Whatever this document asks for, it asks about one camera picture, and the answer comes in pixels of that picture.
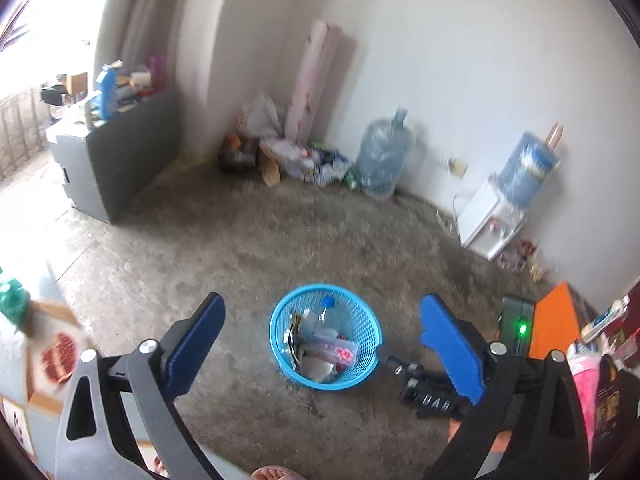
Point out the clear plastic bag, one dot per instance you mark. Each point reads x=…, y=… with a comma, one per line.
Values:
x=337, y=351

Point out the blue spray bottle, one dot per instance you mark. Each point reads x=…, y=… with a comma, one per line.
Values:
x=107, y=86

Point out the orange box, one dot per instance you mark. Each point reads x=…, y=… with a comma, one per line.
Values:
x=558, y=319

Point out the clear Pepsi plastic bottle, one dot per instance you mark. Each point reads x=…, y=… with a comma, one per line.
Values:
x=320, y=322

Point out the floor trash pile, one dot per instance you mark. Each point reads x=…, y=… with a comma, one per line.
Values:
x=258, y=142

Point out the right hand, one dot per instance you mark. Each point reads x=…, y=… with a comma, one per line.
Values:
x=499, y=445

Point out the green plastic bag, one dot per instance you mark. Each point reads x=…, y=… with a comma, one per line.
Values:
x=14, y=300

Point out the fruit pattern tablecloth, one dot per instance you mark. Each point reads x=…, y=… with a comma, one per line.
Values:
x=37, y=363

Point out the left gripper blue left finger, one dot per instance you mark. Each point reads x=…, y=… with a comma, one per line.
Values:
x=186, y=345

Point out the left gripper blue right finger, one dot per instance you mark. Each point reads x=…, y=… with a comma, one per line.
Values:
x=443, y=333

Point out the large empty water jug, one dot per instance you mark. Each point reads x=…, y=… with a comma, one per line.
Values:
x=383, y=151

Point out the grey cabinet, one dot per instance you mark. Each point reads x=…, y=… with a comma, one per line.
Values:
x=104, y=169

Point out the blue mesh trash basket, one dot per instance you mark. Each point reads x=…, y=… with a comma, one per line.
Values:
x=356, y=322

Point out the blue jug on dispenser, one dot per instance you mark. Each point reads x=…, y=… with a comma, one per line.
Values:
x=526, y=170

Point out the pink rolled mat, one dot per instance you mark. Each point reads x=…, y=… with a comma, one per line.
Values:
x=322, y=44

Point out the white water dispenser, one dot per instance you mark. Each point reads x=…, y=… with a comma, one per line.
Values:
x=489, y=221

